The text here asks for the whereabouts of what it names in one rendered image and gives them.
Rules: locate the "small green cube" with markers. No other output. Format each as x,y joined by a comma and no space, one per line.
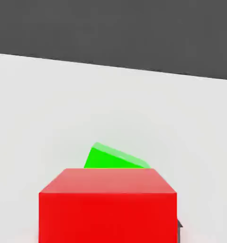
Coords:
109,160

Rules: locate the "small red cube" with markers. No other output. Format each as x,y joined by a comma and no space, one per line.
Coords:
107,214

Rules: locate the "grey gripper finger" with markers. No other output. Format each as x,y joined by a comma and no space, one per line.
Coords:
179,230

